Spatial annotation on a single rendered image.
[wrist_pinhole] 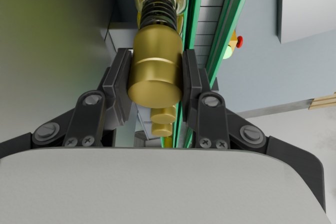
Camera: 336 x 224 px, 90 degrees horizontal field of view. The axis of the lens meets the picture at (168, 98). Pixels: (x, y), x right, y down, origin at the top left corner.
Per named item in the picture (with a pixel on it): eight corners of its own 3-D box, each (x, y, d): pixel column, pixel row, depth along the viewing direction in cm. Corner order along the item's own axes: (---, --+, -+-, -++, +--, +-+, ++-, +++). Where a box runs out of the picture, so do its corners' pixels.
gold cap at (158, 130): (165, 115, 31) (164, 138, 29) (148, 110, 30) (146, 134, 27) (176, 108, 29) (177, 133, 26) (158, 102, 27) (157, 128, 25)
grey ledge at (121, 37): (113, 7, 48) (106, 33, 42) (144, 7, 48) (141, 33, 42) (149, 126, 130) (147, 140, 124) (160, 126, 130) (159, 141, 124)
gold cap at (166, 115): (150, 84, 22) (148, 114, 20) (176, 84, 22) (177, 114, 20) (152, 97, 26) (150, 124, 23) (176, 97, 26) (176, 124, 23)
